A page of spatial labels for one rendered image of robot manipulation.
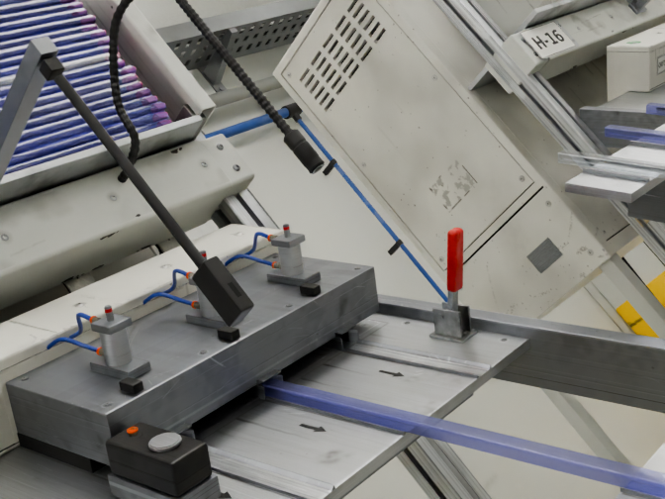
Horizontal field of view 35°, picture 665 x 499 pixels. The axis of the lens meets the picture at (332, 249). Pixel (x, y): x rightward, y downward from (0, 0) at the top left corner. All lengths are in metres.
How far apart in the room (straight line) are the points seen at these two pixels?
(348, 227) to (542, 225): 1.70
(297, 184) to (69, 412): 2.70
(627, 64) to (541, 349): 1.02
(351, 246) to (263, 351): 2.54
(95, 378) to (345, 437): 0.21
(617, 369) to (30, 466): 0.51
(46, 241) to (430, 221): 1.08
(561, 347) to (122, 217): 0.46
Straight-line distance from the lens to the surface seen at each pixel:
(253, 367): 0.91
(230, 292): 0.70
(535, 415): 3.53
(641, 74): 1.92
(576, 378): 0.97
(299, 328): 0.95
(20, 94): 0.82
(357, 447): 0.82
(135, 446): 0.79
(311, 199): 3.49
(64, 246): 1.04
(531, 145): 1.88
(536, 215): 1.86
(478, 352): 0.96
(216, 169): 1.18
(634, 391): 0.95
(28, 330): 0.96
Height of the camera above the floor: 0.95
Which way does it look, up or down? 11 degrees up
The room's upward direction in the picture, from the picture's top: 39 degrees counter-clockwise
